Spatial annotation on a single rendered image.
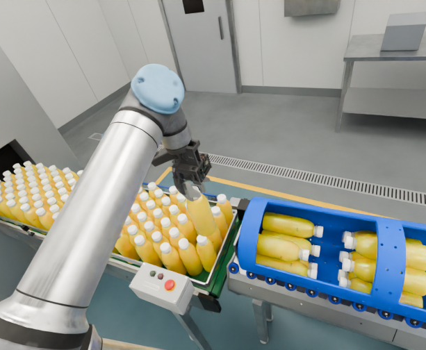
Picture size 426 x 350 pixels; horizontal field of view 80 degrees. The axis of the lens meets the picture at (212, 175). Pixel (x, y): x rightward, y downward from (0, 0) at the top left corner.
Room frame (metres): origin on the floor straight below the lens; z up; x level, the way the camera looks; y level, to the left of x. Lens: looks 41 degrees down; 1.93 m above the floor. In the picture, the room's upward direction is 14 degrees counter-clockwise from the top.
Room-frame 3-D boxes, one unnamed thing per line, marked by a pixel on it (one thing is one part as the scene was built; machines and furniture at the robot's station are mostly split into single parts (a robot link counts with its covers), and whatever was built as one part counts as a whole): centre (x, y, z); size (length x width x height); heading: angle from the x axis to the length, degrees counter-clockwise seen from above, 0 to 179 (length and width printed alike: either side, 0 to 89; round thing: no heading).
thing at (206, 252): (0.60, 0.10, 1.00); 0.07 x 0.07 x 0.19
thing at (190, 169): (0.54, 0.05, 1.54); 0.09 x 0.08 x 0.12; 55
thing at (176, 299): (0.47, 0.28, 1.05); 0.20 x 0.10 x 0.10; 58
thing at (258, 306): (0.51, -0.07, 0.31); 0.06 x 0.06 x 0.63; 58
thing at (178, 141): (0.54, 0.06, 1.62); 0.08 x 0.08 x 0.05
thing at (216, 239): (0.66, 0.06, 1.00); 0.07 x 0.07 x 0.19
